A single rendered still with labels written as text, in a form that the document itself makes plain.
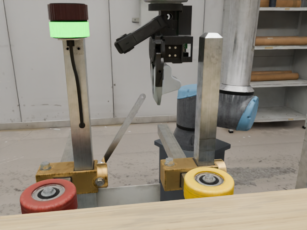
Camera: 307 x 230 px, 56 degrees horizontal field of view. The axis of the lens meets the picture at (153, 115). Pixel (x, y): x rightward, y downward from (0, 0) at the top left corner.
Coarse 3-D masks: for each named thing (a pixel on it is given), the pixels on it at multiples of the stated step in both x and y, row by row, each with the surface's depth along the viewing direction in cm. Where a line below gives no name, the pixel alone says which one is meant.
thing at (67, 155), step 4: (68, 140) 74; (68, 144) 71; (64, 148) 69; (68, 148) 69; (72, 148) 69; (64, 152) 67; (68, 152) 67; (72, 152) 67; (64, 156) 65; (68, 156) 65; (72, 156) 65; (64, 160) 63; (68, 160) 63; (72, 160) 63; (68, 180) 55
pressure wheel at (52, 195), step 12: (48, 180) 47; (60, 180) 47; (24, 192) 43; (36, 192) 44; (48, 192) 43; (60, 192) 44; (72, 192) 43; (24, 204) 41; (36, 204) 41; (48, 204) 41; (60, 204) 41; (72, 204) 43
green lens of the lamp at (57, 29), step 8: (56, 24) 43; (64, 24) 43; (72, 24) 43; (80, 24) 44; (88, 24) 46; (56, 32) 44; (64, 32) 43; (72, 32) 44; (80, 32) 44; (88, 32) 46
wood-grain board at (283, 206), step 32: (288, 192) 45; (0, 224) 38; (32, 224) 38; (64, 224) 38; (96, 224) 38; (128, 224) 38; (160, 224) 38; (192, 224) 38; (224, 224) 38; (256, 224) 38; (288, 224) 38
